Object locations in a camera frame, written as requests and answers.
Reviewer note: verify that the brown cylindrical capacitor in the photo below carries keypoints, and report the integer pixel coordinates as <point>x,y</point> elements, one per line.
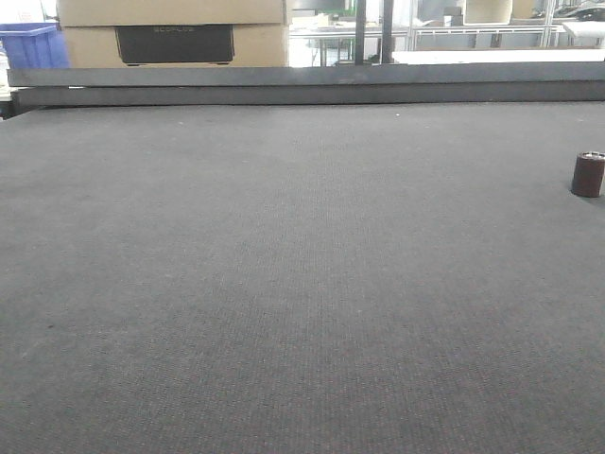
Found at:
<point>588,174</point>

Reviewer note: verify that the dark grey felt mat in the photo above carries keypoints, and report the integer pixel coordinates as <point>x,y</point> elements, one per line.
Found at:
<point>383,279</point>

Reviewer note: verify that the cardboard box with black print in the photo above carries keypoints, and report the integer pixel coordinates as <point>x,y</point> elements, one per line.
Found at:
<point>177,46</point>

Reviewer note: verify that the white background table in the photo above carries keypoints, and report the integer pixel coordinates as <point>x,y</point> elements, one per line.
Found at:
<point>496,56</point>

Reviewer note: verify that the upper cardboard box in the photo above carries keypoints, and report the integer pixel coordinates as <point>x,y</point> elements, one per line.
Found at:
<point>170,12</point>

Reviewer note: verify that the blue plastic crate background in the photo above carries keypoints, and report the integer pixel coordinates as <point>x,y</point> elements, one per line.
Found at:
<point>34,45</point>

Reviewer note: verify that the black vertical post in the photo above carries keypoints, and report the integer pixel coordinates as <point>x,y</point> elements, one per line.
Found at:
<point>360,26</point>

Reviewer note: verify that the dark grey table edge rail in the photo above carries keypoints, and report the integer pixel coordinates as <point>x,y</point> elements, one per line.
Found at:
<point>339,85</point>

